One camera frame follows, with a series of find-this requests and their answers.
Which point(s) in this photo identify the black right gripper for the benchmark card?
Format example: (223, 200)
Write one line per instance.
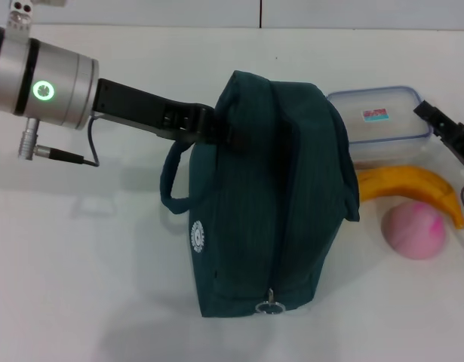
(461, 143)

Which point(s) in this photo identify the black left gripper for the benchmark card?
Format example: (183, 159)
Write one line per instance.
(133, 102)

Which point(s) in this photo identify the clear container with blue lid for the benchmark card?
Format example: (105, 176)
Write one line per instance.
(386, 139)

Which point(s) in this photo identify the dark teal lunch bag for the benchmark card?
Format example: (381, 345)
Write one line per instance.
(254, 207)

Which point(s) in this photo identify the yellow banana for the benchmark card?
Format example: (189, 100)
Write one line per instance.
(405, 181)

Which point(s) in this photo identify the pink peach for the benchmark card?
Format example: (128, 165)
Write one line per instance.
(412, 234)

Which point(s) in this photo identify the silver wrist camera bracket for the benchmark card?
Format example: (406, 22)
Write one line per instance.
(19, 17)

